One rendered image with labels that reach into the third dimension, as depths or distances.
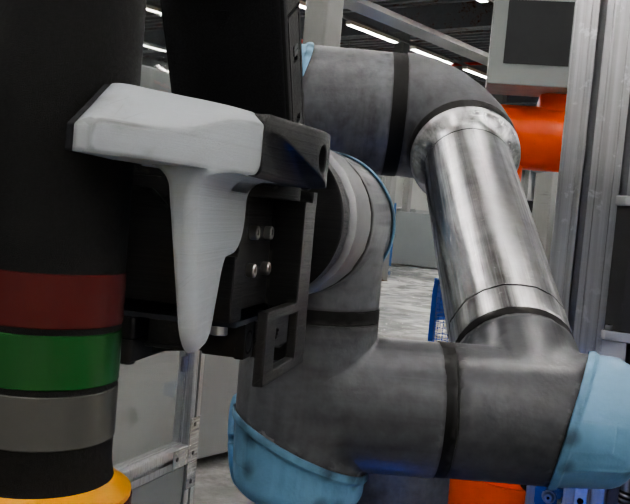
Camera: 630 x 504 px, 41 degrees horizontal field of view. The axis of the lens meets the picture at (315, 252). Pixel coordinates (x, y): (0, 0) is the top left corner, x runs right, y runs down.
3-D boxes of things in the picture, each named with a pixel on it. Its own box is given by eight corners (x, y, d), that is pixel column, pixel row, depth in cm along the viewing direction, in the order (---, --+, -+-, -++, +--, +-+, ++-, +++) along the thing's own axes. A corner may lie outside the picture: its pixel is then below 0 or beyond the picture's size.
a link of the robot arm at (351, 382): (435, 534, 43) (455, 322, 43) (218, 516, 43) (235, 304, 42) (415, 484, 51) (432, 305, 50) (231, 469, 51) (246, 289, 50)
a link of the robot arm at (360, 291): (395, 301, 51) (408, 162, 51) (364, 320, 40) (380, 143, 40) (271, 288, 53) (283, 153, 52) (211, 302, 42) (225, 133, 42)
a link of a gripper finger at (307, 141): (319, 181, 20) (330, 192, 29) (324, 117, 20) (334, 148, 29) (125, 165, 20) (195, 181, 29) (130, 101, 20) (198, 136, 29)
